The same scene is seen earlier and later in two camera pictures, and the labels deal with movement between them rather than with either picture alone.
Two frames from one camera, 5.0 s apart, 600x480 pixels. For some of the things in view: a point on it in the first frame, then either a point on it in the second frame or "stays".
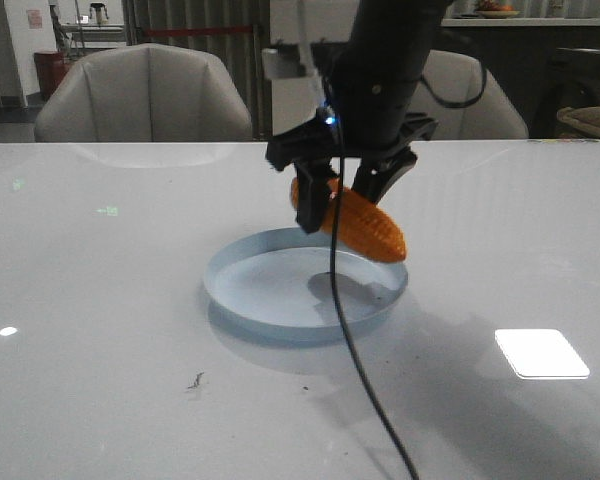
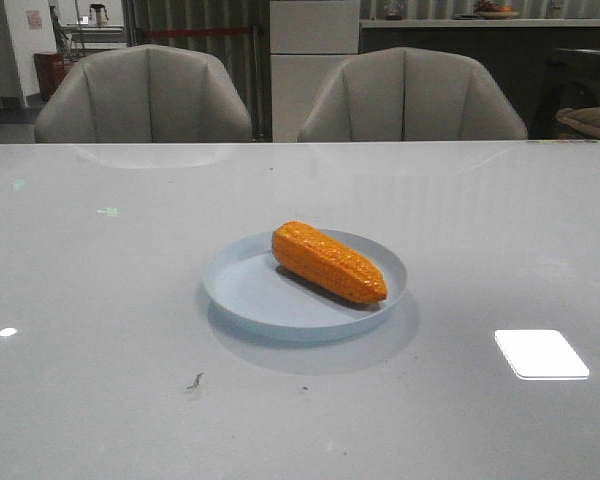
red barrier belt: [198, 30] stays
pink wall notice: [35, 19] stays
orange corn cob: [362, 224] → [316, 256]
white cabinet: [302, 23] stays
